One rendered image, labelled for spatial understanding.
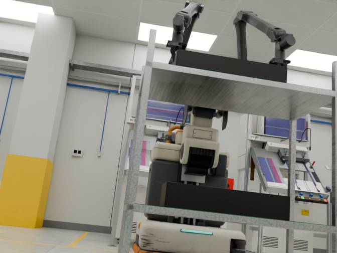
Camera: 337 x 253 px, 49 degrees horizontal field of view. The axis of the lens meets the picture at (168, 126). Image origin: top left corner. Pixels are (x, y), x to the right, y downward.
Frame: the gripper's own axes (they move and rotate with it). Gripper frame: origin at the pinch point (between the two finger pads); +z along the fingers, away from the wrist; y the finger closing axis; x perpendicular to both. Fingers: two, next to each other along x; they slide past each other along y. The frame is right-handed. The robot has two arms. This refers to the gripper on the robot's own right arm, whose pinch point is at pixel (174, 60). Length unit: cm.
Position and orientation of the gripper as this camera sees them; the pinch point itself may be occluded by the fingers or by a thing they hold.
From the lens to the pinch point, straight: 193.4
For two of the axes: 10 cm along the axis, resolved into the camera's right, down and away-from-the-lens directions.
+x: -1.4, 2.2, 9.6
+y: 9.8, 1.4, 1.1
